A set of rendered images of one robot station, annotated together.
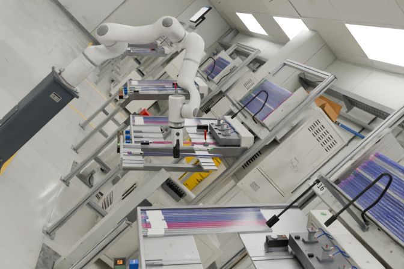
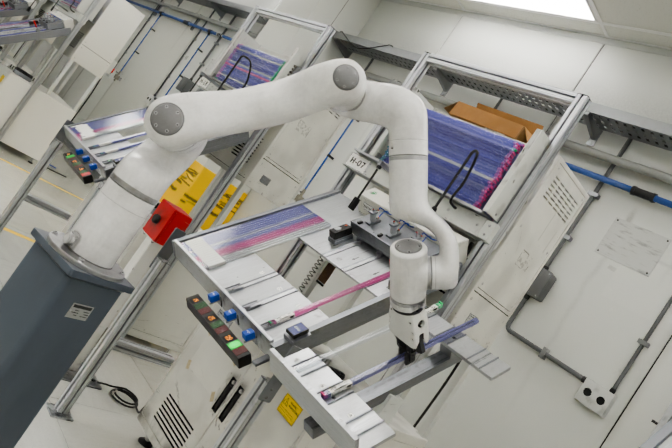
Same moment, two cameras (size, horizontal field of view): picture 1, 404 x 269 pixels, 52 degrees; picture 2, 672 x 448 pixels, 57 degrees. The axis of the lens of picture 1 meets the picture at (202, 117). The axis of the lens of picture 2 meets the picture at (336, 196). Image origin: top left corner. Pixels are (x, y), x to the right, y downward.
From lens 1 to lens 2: 1.31 m
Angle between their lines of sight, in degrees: 25
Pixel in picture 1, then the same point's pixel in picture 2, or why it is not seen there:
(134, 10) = not seen: outside the picture
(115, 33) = (203, 122)
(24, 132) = (15, 419)
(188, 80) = (425, 206)
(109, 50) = (176, 155)
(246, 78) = not seen: hidden behind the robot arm
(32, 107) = (25, 358)
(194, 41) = (412, 109)
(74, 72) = (113, 237)
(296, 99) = (533, 154)
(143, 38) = (274, 117)
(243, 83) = not seen: hidden behind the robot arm
